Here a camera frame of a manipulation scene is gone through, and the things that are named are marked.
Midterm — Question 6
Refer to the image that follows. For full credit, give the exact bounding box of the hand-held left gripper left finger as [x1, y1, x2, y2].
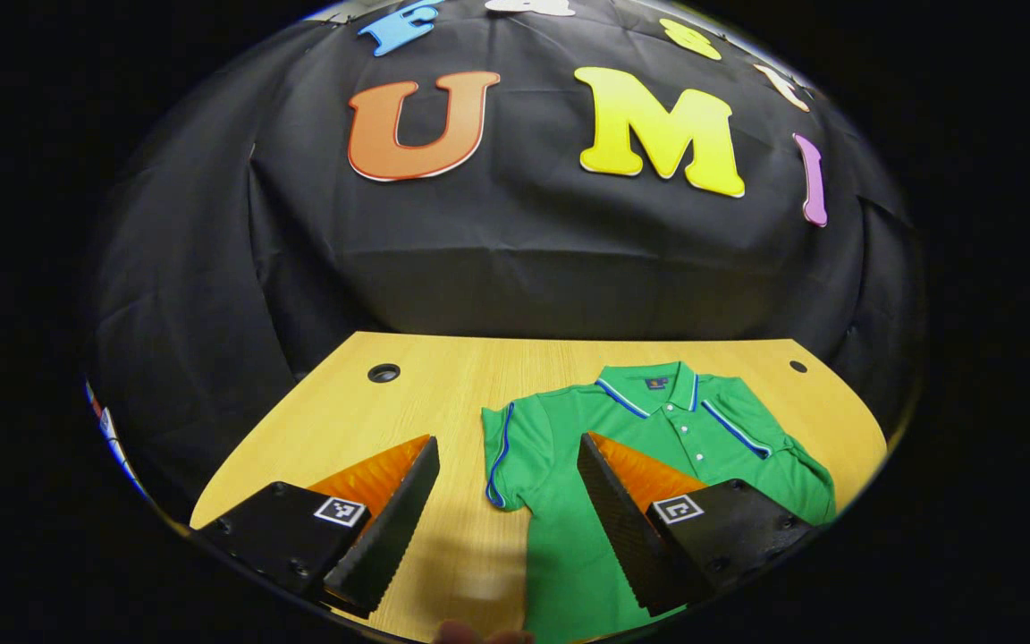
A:
[191, 435, 441, 618]

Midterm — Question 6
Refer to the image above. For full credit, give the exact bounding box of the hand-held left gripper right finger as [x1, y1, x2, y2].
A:
[576, 432, 824, 618]

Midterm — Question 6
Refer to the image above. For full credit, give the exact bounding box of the green T-shirt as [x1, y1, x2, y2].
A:
[482, 360, 838, 644]

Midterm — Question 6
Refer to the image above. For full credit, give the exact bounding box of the black backdrop cloth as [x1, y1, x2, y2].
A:
[86, 0, 927, 529]

